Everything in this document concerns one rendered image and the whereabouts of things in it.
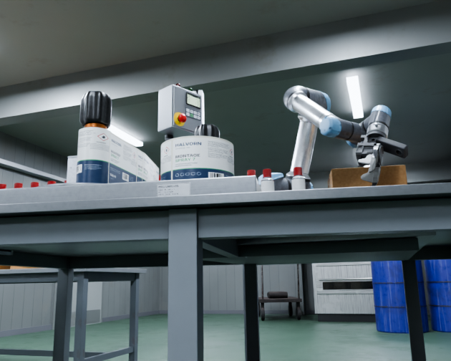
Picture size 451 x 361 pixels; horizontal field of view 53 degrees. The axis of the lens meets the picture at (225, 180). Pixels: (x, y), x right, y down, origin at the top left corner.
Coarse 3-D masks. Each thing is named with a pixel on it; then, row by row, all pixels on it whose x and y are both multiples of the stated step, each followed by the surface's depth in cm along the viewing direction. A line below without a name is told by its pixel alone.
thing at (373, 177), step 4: (376, 168) 157; (368, 172) 159; (372, 172) 158; (376, 172) 157; (364, 176) 159; (368, 176) 158; (372, 176) 158; (376, 176) 156; (368, 180) 158; (372, 180) 157; (376, 180) 155; (372, 184) 155; (376, 184) 154
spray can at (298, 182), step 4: (296, 168) 172; (300, 168) 172; (296, 172) 172; (300, 172) 172; (296, 176) 171; (300, 176) 171; (292, 180) 172; (296, 180) 170; (300, 180) 170; (304, 180) 171; (292, 184) 172; (296, 184) 170; (300, 184) 170; (304, 184) 171; (292, 188) 172; (296, 188) 170; (300, 188) 170; (304, 188) 170
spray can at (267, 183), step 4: (264, 172) 174; (268, 172) 174; (264, 176) 174; (268, 176) 174; (264, 180) 173; (268, 180) 172; (272, 180) 173; (264, 184) 172; (268, 184) 172; (272, 184) 173; (264, 188) 172; (268, 188) 172; (272, 188) 172
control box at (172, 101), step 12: (168, 96) 190; (180, 96) 191; (168, 108) 189; (180, 108) 190; (192, 108) 195; (168, 120) 187; (192, 120) 193; (168, 132) 192; (180, 132) 192; (192, 132) 193
